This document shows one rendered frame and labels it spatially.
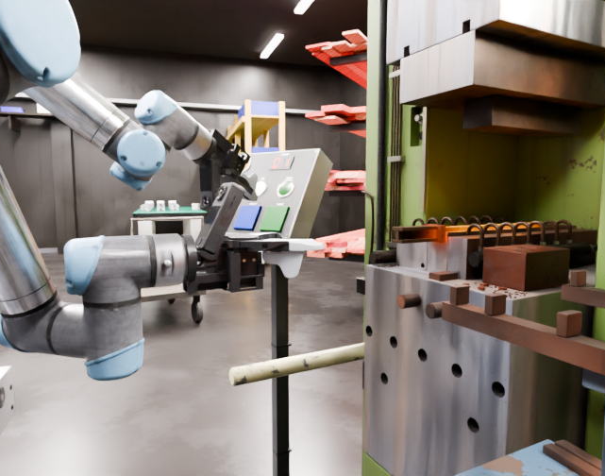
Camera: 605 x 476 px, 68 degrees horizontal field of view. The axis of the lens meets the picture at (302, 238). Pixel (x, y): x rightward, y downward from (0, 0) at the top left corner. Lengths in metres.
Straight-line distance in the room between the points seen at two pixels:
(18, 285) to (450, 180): 0.96
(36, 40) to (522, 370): 0.77
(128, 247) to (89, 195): 8.59
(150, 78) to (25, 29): 8.91
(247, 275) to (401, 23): 0.66
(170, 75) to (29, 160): 2.96
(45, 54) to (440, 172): 0.93
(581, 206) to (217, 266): 0.94
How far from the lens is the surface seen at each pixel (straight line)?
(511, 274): 0.83
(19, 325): 0.73
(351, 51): 3.95
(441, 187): 1.20
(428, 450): 0.98
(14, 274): 0.69
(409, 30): 1.06
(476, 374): 0.84
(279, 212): 1.20
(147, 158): 0.79
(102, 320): 0.65
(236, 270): 0.67
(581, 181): 1.31
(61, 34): 0.53
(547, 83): 1.07
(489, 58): 0.94
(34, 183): 9.38
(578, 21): 1.07
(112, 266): 0.63
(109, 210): 9.18
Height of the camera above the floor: 1.08
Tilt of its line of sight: 6 degrees down
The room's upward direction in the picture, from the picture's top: straight up
